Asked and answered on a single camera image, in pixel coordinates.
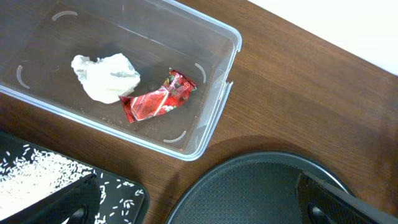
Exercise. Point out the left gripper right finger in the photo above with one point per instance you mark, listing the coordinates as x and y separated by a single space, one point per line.
321 202

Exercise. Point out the red snack wrapper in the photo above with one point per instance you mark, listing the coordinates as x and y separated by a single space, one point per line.
174 92

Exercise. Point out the white tissue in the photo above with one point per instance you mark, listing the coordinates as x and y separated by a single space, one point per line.
106 79

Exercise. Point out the round black serving tray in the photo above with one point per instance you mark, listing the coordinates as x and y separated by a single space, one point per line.
257 187

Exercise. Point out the pile of rice grains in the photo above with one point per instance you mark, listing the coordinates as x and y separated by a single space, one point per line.
31 180

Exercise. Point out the clear plastic bin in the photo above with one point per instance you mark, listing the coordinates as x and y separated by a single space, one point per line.
39 40

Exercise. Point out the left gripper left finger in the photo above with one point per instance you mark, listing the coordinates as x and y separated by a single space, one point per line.
77 203

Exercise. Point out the black rectangular tray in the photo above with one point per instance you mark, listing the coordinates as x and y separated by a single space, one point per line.
124 193

